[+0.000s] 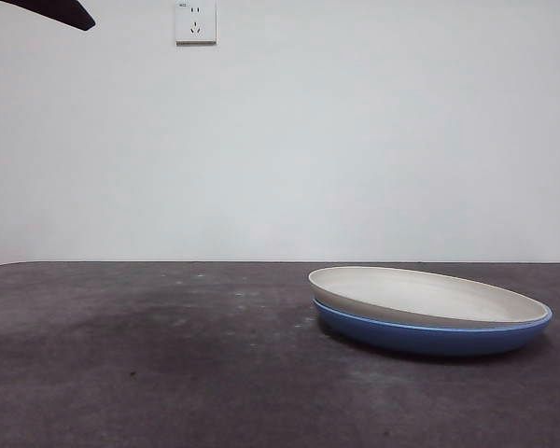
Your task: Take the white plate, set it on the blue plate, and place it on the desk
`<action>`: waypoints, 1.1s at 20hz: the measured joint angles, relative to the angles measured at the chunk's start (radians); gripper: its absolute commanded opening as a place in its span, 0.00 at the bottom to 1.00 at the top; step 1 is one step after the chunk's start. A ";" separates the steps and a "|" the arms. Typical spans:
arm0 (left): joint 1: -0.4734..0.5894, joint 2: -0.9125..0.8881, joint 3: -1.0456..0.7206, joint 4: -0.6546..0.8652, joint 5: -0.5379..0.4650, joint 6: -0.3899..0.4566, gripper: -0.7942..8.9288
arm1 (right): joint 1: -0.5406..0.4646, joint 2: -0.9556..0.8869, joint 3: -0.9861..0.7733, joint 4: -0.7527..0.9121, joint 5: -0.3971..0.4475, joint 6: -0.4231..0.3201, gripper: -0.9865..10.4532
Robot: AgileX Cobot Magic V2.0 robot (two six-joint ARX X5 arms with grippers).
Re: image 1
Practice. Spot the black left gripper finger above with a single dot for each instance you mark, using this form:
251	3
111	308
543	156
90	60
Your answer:
65	11

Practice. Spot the white round plate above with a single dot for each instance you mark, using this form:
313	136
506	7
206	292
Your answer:
424	298

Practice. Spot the blue round plate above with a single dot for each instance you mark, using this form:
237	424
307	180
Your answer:
424	340

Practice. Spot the white wall socket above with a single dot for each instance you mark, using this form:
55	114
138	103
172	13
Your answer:
196	23

